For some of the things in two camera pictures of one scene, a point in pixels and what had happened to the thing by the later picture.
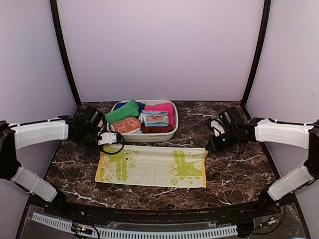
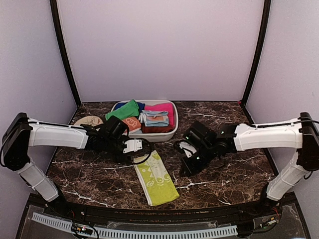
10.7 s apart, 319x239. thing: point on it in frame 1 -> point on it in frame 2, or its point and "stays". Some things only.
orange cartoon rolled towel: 127,125 stays
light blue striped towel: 154,118 stays
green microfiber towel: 130,109 stays
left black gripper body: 88,137 -> 112,145
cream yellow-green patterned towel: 157,166 -> 155,180
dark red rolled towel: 147,129 stays
